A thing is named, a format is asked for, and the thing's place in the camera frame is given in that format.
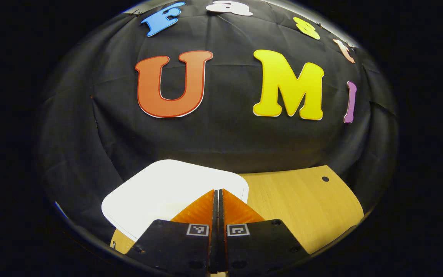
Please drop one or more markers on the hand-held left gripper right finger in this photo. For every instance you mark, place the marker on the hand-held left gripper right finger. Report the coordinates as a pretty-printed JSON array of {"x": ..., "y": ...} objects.
[{"x": 260, "y": 246}]

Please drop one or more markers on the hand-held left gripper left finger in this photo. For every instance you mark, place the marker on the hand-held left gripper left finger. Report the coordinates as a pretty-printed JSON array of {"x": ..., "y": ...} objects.
[{"x": 175, "y": 246}]

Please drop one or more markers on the white desktop garbage bin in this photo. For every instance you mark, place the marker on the white desktop garbage bin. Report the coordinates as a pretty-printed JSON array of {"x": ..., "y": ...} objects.
[{"x": 167, "y": 188}]

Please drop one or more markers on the black backdrop cloth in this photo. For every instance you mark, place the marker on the black backdrop cloth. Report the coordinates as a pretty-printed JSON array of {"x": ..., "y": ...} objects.
[{"x": 225, "y": 138}]

